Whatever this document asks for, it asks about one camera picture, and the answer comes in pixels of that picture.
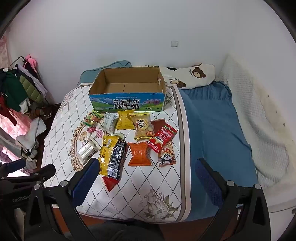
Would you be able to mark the pink plush toy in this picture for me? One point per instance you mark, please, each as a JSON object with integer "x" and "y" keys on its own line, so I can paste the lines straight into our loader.
{"x": 30, "y": 60}

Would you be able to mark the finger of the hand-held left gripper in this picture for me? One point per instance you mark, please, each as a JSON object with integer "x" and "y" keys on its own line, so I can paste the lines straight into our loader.
{"x": 46, "y": 172}
{"x": 16, "y": 165}

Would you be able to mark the panda mushroom snack packet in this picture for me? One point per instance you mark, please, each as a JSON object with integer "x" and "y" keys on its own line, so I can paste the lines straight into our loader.
{"x": 167, "y": 156}

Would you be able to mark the pink patterned curtain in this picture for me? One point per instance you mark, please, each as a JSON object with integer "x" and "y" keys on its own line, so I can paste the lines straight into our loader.
{"x": 3, "y": 51}

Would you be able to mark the brown snack packet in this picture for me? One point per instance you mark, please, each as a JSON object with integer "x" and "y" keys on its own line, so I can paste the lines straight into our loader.
{"x": 158, "y": 124}

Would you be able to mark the white wafer packet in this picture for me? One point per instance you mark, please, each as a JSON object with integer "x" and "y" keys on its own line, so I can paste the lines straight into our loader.
{"x": 86, "y": 150}

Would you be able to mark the bear print pillow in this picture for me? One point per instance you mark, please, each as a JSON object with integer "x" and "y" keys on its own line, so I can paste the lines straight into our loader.
{"x": 201, "y": 74}

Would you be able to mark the small red snack packet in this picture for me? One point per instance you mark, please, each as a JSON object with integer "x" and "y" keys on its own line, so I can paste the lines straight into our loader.
{"x": 110, "y": 183}

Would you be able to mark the orange snack packet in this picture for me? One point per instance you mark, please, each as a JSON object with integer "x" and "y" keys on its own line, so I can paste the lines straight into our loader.
{"x": 140, "y": 154}

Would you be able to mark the blue bedsheet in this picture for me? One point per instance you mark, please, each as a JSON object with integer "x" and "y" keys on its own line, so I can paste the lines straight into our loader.
{"x": 219, "y": 129}

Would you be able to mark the brown bag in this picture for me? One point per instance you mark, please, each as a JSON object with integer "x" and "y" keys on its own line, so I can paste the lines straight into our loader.
{"x": 46, "y": 111}

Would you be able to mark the white wall switch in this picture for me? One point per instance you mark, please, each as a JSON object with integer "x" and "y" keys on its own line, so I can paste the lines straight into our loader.
{"x": 174, "y": 43}

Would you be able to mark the olive puffer jacket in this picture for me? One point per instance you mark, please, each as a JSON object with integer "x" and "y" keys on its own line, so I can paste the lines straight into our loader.
{"x": 31, "y": 89}

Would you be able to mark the white textured blanket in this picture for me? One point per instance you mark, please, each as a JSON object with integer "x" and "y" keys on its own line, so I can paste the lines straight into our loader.
{"x": 254, "y": 115}

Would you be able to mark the white hanging garment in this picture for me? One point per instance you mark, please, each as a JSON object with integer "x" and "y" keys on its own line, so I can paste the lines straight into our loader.
{"x": 38, "y": 81}

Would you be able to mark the clear cracker packet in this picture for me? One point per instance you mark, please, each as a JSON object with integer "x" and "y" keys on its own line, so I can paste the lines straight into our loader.
{"x": 141, "y": 126}

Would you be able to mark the dark green garment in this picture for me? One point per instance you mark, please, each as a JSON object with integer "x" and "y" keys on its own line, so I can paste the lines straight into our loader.
{"x": 11, "y": 90}

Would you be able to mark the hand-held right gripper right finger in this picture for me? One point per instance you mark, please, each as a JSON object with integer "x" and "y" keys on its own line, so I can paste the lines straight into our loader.
{"x": 208, "y": 183}

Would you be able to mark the white crumpled cloth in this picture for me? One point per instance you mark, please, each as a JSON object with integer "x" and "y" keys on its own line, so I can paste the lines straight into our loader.
{"x": 32, "y": 133}

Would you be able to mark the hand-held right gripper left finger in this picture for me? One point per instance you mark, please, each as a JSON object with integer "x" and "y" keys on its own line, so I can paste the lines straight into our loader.
{"x": 85, "y": 183}

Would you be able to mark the teal pillow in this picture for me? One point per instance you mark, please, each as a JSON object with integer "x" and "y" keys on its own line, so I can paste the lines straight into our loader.
{"x": 89, "y": 74}

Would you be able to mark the cardboard box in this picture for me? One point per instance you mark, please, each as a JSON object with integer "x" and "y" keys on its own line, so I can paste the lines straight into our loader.
{"x": 129, "y": 102}

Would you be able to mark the yellow snack packet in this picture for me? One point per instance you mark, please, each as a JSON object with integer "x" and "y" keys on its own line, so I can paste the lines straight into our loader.
{"x": 123, "y": 119}

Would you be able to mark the green snack packet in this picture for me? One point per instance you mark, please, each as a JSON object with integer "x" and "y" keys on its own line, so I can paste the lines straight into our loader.
{"x": 92, "y": 117}

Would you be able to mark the large yellow black packet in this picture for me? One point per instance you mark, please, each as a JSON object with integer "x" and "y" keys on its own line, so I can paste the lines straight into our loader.
{"x": 111, "y": 157}

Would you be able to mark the small white snack packet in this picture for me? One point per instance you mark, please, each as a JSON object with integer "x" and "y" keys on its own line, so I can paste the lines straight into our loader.
{"x": 108, "y": 121}

